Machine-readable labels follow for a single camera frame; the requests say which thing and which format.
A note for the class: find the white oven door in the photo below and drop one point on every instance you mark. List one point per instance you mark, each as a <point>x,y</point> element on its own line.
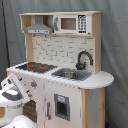
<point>34,108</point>

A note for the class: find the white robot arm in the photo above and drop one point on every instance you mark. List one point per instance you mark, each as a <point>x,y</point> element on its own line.
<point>12,99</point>

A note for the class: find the wooden toy kitchen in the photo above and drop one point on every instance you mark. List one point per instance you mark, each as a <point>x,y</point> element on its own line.
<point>61,50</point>

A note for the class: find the black toy faucet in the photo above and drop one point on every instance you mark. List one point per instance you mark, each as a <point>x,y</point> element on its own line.
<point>81,64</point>

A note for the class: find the grey toy sink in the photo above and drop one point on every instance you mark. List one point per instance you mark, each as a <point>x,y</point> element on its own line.
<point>72,74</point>

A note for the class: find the black toy stovetop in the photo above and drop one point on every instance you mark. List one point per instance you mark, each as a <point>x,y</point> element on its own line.
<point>36,67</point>

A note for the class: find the red right stove knob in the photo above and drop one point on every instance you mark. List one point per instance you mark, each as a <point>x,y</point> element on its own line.
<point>33,84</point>

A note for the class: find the white cabinet door with dispenser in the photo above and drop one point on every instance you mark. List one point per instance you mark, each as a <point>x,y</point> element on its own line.
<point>63,106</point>

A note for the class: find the white toy microwave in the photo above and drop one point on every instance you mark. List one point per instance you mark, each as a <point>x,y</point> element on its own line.
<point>73,24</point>

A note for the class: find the grey range hood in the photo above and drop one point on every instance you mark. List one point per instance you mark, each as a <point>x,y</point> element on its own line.
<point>38,27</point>

